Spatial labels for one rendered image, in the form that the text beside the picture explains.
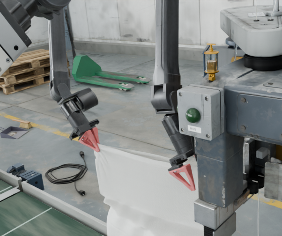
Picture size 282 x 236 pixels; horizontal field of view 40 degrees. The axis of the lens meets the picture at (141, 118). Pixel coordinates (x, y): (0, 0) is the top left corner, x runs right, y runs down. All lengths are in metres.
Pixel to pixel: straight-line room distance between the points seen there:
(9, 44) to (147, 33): 7.04
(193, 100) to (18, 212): 1.69
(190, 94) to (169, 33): 0.36
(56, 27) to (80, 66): 4.96
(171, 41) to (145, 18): 6.74
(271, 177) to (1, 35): 0.66
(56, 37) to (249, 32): 0.78
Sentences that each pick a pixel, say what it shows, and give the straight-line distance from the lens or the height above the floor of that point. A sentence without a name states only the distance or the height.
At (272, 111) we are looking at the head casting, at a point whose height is 1.30.
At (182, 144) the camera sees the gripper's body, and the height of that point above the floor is 1.11.
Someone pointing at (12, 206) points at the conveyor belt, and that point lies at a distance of 2.36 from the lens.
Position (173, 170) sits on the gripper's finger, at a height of 1.05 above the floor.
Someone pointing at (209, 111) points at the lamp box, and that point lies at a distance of 0.71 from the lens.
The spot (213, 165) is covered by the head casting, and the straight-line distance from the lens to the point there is 0.81.
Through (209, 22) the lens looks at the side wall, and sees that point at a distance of 6.93.
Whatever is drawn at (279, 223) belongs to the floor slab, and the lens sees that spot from 2.68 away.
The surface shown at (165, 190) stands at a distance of 1.19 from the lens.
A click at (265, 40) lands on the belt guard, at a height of 1.40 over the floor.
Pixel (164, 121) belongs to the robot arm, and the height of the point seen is 1.16.
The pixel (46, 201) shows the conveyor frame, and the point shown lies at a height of 0.37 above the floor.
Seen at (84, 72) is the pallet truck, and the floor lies 0.13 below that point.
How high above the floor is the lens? 1.54
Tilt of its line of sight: 20 degrees down
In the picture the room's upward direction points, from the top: 5 degrees counter-clockwise
